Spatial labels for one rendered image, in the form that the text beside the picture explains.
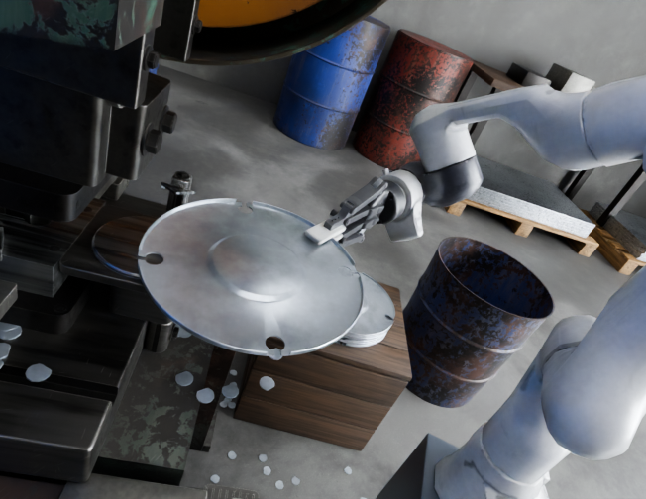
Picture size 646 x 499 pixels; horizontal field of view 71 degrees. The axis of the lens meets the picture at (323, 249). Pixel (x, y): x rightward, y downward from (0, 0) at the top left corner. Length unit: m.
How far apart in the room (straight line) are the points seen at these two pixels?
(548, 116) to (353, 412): 0.91
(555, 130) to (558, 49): 3.57
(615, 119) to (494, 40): 3.40
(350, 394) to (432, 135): 0.73
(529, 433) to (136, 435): 0.55
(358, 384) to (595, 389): 0.70
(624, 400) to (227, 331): 0.48
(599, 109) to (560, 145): 0.06
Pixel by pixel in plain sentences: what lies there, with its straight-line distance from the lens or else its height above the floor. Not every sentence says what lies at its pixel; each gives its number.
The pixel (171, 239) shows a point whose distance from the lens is 0.60.
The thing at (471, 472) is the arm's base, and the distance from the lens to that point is 0.88.
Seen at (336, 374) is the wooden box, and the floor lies 0.29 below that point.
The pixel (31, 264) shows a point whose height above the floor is 0.78.
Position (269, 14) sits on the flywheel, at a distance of 0.81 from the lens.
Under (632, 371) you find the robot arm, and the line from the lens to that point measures 0.68.
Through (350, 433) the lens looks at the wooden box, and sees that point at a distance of 1.41.
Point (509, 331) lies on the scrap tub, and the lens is 1.52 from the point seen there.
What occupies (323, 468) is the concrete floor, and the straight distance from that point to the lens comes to 1.40.
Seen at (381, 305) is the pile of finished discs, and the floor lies 0.40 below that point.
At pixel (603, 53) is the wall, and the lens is 4.49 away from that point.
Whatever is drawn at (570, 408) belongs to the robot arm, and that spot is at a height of 0.80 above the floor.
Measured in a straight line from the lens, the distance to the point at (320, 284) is 0.60.
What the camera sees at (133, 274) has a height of 0.78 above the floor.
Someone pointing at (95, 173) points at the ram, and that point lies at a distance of 0.48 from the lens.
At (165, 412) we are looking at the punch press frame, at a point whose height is 0.64.
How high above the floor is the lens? 1.14
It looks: 32 degrees down
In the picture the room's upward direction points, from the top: 23 degrees clockwise
